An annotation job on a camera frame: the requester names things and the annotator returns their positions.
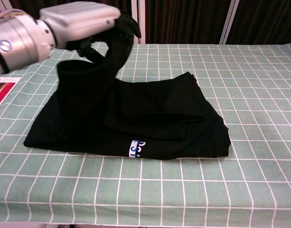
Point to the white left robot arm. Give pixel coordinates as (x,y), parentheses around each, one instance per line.
(19,40)

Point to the green checked tablecloth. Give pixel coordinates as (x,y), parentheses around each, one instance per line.
(207,185)

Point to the black t-shirt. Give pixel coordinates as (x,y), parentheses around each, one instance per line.
(112,114)

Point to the white frame post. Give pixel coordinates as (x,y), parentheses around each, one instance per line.
(229,21)
(141,14)

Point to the dark pleated curtain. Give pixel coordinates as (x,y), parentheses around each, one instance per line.
(183,19)
(266,19)

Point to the printed photo card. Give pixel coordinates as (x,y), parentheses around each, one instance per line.
(2,91)

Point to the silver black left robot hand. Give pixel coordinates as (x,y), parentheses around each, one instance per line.
(78,21)

